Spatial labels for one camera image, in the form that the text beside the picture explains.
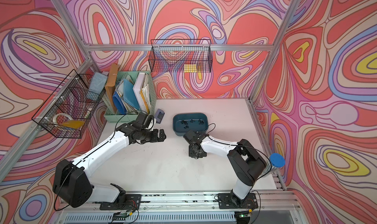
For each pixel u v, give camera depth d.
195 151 0.65
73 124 0.68
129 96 0.94
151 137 0.73
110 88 0.88
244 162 0.46
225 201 0.72
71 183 0.40
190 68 0.91
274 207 0.72
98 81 0.81
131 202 0.73
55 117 0.67
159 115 1.04
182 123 1.05
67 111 0.75
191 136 0.72
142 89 0.91
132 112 1.05
